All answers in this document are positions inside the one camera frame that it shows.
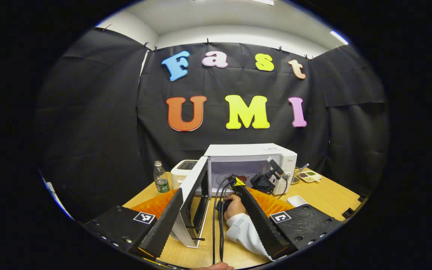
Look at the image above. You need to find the white toaster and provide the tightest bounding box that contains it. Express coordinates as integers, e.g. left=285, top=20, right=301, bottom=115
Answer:
left=171, top=160, right=198, bottom=190

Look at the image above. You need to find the white microwave oven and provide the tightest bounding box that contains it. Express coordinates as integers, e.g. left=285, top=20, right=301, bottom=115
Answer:
left=171, top=144, right=298, bottom=249

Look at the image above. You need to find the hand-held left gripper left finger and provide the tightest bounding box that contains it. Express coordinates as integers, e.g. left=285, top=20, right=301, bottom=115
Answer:
left=83, top=187, right=184, bottom=262

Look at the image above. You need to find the black backdrop cloth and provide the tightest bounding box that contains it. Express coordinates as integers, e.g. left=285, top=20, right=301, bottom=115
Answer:
left=34, top=27, right=389, bottom=222

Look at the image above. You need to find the clear plastic water bottle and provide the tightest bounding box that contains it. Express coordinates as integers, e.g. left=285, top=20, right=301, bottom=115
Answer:
left=153, top=160, right=170, bottom=194

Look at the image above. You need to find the white rectangular tray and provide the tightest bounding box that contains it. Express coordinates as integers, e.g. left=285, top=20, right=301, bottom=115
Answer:
left=287, top=195, right=308, bottom=207

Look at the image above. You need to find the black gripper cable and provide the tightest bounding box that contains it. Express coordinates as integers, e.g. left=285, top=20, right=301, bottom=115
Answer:
left=211, top=175, right=236, bottom=265

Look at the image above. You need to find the small ceiling light panel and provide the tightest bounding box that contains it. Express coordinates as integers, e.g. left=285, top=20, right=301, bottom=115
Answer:
left=330, top=30, right=350, bottom=45

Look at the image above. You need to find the white compartment snack plate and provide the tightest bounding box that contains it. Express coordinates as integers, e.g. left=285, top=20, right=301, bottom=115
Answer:
left=299, top=170, right=322, bottom=183

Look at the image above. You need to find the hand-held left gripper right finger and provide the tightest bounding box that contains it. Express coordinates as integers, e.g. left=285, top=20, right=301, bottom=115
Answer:
left=234, top=185, right=346, bottom=262

